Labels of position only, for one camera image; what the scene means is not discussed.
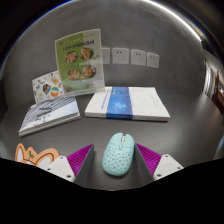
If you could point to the white wall socket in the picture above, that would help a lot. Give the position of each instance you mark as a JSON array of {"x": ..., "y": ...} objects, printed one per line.
[
  {"x": 153, "y": 60},
  {"x": 138, "y": 57},
  {"x": 106, "y": 55},
  {"x": 120, "y": 55}
]

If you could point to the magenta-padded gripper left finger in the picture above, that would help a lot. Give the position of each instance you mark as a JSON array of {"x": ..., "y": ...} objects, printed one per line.
[{"x": 61, "y": 166}]

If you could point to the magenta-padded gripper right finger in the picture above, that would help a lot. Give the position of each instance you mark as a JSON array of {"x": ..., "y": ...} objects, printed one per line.
[{"x": 166, "y": 165}]

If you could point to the green menu sign stand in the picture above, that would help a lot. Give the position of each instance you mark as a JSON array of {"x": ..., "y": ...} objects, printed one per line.
[{"x": 78, "y": 63}]

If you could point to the grey striped book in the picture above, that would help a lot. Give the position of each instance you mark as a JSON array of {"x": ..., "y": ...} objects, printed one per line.
[{"x": 50, "y": 115}]

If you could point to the orange corgi-shaped mouse pad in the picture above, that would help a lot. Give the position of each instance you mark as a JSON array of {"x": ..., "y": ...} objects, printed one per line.
[{"x": 41, "y": 156}]

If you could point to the white card with colourful stickers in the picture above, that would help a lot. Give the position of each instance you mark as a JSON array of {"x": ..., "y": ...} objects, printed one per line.
[{"x": 46, "y": 88}]

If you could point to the mint green computer mouse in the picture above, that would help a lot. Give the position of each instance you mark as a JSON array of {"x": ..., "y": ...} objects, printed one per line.
[{"x": 118, "y": 155}]

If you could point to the white book with blue band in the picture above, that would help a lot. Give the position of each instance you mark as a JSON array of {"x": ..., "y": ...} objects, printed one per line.
[{"x": 140, "y": 104}]

